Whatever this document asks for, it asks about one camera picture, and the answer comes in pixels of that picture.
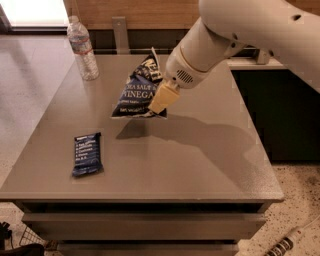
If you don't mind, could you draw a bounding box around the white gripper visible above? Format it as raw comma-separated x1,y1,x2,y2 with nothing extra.
148,46,209,114

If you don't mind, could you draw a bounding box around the blue kettle chip bag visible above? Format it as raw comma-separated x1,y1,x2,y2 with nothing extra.
111,48,167,118

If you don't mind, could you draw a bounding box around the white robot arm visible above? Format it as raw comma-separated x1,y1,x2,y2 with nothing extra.
149,0,320,113

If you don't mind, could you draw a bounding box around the clear plastic water bottle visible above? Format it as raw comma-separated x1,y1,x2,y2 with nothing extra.
67,16,99,81

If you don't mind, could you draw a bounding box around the dark blue snack bar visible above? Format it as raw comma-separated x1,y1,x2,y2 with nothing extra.
72,133,103,177

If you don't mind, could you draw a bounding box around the upper grey drawer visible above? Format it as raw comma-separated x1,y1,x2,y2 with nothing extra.
23,213,265,241

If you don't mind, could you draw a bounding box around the grey drawer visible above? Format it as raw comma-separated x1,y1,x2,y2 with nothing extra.
23,213,265,241
58,243,238,256

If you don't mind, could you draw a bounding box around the lower grey drawer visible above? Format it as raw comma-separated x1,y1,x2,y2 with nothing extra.
58,243,238,256

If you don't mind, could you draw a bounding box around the white power strip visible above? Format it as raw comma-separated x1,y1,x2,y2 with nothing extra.
264,215,320,256

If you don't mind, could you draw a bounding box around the black object bottom left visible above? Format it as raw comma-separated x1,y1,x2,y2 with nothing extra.
0,221,46,256

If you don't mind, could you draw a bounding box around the left metal bracket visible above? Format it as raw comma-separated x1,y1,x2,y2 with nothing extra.
112,16,130,55

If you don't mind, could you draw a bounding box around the metal bracket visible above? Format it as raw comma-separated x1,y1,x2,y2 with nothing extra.
255,49,271,65
112,16,130,55

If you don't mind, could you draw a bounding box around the horizontal metal rail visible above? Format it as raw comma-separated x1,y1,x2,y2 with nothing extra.
94,47,257,56

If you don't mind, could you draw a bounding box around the right metal bracket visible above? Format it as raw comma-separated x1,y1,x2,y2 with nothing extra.
255,49,271,65

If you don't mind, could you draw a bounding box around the wooden wall panel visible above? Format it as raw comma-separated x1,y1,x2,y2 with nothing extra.
63,0,320,31

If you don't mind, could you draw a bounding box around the wire basket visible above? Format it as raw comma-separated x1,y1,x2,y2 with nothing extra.
19,226,44,246

